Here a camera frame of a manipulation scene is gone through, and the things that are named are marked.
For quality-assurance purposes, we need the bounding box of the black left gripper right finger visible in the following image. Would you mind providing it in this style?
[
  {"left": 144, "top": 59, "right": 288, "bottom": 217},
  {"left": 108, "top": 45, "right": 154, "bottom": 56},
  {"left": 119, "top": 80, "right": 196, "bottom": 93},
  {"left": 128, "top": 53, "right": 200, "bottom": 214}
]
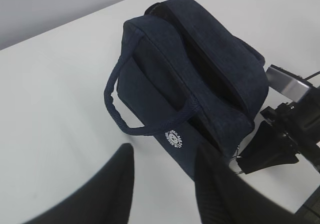
[{"left": 194, "top": 144, "right": 307, "bottom": 224}]

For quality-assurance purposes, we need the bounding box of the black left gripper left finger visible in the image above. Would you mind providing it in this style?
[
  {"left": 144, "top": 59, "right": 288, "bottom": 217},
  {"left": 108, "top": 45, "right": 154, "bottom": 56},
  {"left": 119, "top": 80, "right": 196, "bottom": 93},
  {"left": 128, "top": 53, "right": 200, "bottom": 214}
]
[{"left": 29, "top": 143, "right": 135, "bottom": 223}]

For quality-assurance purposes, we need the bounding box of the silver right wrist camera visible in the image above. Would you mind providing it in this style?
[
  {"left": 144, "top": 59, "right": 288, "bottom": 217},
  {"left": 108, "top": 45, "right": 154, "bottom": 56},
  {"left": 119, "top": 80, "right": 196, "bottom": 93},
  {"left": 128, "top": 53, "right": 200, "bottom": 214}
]
[{"left": 266, "top": 65, "right": 314, "bottom": 102}]

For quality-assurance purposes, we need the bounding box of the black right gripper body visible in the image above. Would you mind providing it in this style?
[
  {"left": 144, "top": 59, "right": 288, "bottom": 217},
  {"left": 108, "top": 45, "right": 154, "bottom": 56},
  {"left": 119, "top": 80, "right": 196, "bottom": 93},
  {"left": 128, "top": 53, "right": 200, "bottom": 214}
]
[{"left": 261, "top": 87, "right": 320, "bottom": 159}]

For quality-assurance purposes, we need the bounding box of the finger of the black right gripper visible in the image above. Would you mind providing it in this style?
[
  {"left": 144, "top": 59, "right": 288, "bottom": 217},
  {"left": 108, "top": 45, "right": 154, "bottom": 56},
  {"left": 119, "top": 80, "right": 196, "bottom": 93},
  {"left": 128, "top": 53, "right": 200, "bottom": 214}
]
[{"left": 236, "top": 123, "right": 299, "bottom": 174}]

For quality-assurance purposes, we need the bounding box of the navy blue lunch bag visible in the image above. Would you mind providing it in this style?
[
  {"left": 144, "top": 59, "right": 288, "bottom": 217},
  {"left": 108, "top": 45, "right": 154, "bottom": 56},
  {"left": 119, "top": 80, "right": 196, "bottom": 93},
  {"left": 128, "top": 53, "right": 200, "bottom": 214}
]
[{"left": 104, "top": 0, "right": 269, "bottom": 177}]

